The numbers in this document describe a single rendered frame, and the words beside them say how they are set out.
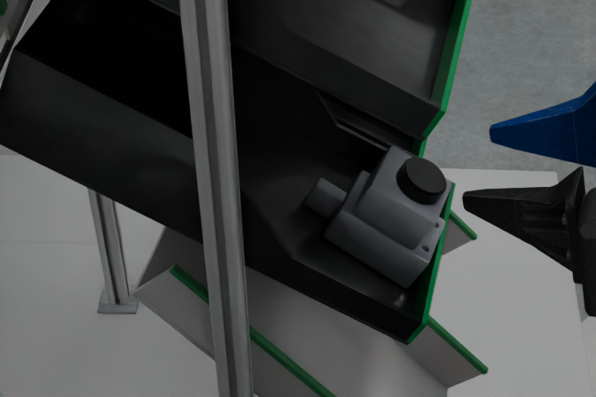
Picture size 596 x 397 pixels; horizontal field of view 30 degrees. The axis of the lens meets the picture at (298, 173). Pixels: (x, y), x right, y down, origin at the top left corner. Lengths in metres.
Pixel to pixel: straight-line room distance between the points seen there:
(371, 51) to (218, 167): 0.10
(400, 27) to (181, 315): 0.24
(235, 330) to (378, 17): 0.20
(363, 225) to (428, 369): 0.25
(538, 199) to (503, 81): 2.32
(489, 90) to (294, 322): 2.11
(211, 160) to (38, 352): 0.59
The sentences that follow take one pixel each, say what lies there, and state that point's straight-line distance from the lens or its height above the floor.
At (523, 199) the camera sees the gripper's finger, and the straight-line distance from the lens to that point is 0.61.
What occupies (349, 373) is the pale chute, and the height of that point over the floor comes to 1.06.
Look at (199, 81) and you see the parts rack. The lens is 0.54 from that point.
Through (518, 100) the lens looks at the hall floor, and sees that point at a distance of 2.86.
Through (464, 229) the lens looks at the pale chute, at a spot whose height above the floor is 1.03.
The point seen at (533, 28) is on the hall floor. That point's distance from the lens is 3.14.
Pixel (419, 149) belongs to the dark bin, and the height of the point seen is 1.21.
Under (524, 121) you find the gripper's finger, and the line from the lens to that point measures 0.68.
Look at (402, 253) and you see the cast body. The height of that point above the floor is 1.22.
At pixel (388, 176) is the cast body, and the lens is 0.67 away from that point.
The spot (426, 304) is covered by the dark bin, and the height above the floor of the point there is 1.21.
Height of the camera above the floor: 1.71
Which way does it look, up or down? 41 degrees down
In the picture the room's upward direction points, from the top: 1 degrees counter-clockwise
